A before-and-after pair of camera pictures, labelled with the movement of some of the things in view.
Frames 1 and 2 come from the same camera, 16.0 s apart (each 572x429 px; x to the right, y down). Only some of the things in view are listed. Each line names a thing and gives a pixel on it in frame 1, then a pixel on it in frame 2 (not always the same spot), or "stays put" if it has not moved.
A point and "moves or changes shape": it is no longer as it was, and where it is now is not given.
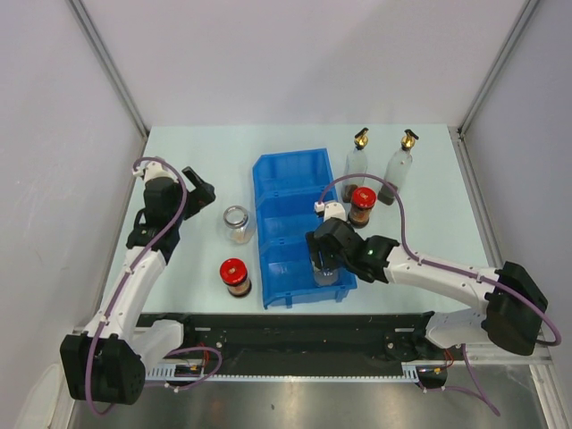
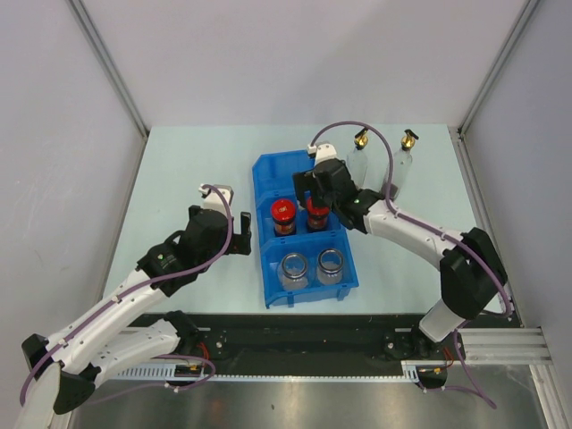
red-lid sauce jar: [233, 273] -> [283, 212]
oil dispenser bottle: [399, 171] stays put
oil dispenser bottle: [356, 164] stays put
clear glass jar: [238, 224] moves or changes shape
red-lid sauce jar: [362, 199] moves or changes shape
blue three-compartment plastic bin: [285, 188] stays put
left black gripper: [199, 197] -> [239, 242]
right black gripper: [314, 248] -> [305, 181]
